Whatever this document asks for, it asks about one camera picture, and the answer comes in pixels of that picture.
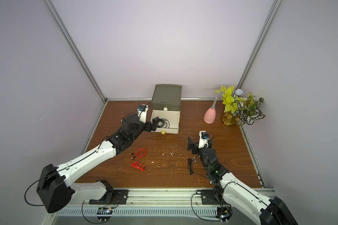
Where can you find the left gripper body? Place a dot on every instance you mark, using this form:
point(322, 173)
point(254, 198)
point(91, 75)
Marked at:
point(146, 128)

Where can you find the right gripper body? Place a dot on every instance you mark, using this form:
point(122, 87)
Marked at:
point(196, 149)

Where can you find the black earphones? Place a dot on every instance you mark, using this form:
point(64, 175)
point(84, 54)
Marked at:
point(163, 123)
point(191, 162)

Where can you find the cream drawer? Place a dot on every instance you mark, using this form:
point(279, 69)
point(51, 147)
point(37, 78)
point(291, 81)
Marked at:
point(172, 116)

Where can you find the olive green top drawer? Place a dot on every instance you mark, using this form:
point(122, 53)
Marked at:
point(170, 107)

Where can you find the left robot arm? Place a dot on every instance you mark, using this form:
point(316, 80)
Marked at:
point(56, 186)

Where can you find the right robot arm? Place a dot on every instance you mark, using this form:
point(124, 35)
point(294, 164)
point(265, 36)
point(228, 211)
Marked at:
point(262, 210)

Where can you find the three-tier drawer cabinet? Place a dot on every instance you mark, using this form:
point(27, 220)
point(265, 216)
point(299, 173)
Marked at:
point(167, 93)

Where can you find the red earphones upper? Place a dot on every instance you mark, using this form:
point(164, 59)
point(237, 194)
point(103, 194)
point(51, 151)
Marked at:
point(139, 154)

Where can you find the red earphones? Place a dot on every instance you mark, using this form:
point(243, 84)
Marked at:
point(139, 154)
point(138, 165)

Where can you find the red earphones lower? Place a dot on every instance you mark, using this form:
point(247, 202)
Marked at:
point(138, 165)

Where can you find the pink vase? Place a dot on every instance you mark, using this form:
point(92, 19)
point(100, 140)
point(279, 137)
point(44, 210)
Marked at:
point(210, 114)

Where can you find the potted green plant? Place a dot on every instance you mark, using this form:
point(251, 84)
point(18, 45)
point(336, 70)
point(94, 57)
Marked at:
point(239, 109)

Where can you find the right controller board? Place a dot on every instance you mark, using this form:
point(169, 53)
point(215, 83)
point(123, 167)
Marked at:
point(224, 213)

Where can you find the controller board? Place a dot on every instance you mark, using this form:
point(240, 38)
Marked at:
point(104, 214)
point(224, 213)

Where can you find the left controller board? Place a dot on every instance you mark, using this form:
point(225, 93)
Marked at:
point(104, 214)

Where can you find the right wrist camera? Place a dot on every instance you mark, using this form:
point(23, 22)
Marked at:
point(204, 139)

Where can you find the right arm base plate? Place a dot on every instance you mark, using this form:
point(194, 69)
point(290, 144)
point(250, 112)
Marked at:
point(210, 197)

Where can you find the aluminium mounting rail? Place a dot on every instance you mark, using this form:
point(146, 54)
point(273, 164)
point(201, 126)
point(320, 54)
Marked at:
point(137, 197)

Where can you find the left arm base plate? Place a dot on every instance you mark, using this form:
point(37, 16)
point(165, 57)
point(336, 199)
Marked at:
point(116, 196)

